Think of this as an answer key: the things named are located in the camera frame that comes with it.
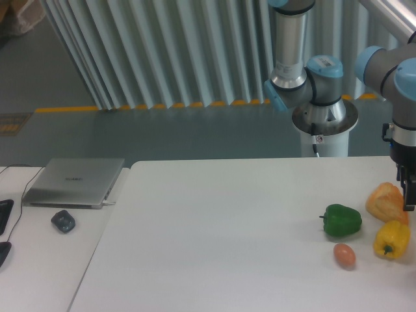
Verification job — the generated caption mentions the black cable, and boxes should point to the black cable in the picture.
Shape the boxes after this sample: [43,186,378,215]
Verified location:
[0,164,46,243]

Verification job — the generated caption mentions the green bell pepper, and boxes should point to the green bell pepper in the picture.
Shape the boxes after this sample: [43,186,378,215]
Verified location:
[320,204,362,237]

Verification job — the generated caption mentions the black keyboard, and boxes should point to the black keyboard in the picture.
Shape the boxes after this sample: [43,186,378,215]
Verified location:
[0,199,14,235]

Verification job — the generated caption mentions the yellow bell pepper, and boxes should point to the yellow bell pepper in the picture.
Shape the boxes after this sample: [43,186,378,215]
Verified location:
[373,220,411,259]

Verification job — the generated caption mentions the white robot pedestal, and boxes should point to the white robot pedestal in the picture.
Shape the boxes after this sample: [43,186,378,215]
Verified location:
[292,99,358,157]

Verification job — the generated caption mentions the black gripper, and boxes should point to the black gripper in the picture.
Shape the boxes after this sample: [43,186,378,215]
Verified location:
[390,141,416,211]

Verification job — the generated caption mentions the silver closed laptop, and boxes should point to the silver closed laptop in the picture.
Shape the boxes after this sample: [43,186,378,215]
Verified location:
[22,158,125,209]

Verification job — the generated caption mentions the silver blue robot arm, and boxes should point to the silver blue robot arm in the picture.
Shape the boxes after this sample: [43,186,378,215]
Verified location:
[265,1,415,211]

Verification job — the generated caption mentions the dark grey computer mouse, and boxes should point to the dark grey computer mouse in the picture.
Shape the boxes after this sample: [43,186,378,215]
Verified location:
[51,210,76,234]

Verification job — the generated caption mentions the black object at edge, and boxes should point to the black object at edge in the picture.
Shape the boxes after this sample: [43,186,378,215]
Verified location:
[0,241,12,267]

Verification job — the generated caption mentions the orange bread loaf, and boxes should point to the orange bread loaf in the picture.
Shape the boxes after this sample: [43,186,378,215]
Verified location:
[365,182,410,226]

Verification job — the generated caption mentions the brown egg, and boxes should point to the brown egg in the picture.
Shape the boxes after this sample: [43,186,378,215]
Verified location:
[333,243,356,268]

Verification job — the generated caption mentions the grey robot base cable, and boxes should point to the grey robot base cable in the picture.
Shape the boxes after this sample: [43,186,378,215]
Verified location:
[310,122,322,159]

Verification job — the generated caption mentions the white folding screen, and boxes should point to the white folding screen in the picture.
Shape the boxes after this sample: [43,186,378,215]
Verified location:
[41,0,416,110]

